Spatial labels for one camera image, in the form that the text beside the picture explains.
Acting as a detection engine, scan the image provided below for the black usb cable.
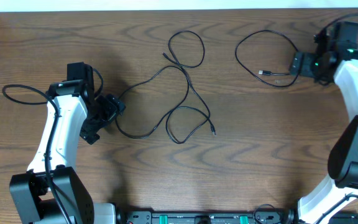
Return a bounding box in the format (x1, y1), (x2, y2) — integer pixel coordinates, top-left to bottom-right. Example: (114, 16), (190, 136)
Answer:
(234, 29), (303, 88)

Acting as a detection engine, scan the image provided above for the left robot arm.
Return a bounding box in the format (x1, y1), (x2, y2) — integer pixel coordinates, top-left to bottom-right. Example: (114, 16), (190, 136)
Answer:
(9, 62), (126, 223)

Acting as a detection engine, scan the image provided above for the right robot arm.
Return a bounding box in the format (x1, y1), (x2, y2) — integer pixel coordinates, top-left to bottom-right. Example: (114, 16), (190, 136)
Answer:
(289, 21), (358, 223)

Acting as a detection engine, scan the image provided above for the left camera black cable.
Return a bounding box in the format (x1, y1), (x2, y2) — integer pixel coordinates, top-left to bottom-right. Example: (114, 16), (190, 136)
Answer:
(1, 68), (105, 224)

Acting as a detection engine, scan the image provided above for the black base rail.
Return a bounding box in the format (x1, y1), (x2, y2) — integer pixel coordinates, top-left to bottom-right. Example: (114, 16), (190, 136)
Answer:
(116, 203), (358, 224)

